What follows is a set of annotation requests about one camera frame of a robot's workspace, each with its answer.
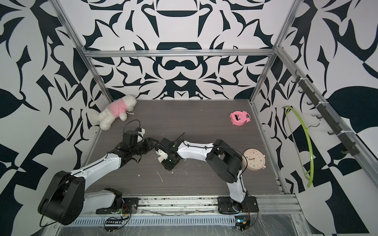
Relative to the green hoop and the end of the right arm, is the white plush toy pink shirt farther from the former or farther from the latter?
the green hoop

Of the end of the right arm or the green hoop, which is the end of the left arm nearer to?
the end of the right arm

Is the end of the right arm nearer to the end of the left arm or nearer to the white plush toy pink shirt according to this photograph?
the end of the left arm

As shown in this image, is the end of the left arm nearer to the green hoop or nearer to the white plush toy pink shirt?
the white plush toy pink shirt

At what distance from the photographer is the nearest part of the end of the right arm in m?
0.66

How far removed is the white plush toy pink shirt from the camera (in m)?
1.04

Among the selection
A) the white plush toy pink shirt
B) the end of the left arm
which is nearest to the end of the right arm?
the end of the left arm

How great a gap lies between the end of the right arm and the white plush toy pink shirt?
48 centimetres
